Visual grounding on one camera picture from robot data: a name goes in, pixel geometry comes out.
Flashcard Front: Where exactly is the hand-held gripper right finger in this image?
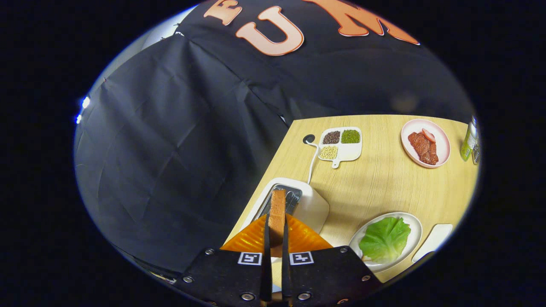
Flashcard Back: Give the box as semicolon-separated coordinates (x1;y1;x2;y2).
282;213;382;307

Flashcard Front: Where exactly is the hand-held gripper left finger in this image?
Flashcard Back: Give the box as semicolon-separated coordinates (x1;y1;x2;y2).
177;213;273;307

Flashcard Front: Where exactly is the brown crust bread slice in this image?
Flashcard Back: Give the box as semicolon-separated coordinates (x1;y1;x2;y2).
268;189;287;248

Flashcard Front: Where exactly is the green lettuce leaf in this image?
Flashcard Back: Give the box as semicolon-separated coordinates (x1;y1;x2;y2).
359;217;411;264

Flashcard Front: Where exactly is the white toaster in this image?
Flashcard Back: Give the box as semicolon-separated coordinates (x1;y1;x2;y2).
241;178;330;246

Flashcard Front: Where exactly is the white divided dish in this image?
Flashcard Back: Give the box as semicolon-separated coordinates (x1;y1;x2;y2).
318;127;363;169

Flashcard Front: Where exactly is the white round plate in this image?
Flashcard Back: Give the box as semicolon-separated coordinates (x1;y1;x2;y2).
349;212;423;273

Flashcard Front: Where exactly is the white oblong plate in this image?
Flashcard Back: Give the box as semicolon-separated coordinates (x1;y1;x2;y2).
412;223;453;263

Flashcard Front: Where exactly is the black backdrop cloth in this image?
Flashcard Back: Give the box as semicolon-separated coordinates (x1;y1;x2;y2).
73;0;474;278

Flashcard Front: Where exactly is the pink plate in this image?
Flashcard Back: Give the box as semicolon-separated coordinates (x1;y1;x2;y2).
401;119;451;168

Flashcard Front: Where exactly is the silver bottle with green label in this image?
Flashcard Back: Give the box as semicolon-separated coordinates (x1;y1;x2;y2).
460;116;478;162

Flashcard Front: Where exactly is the white toaster cable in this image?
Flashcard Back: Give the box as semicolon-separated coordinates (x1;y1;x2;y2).
308;141;319;185

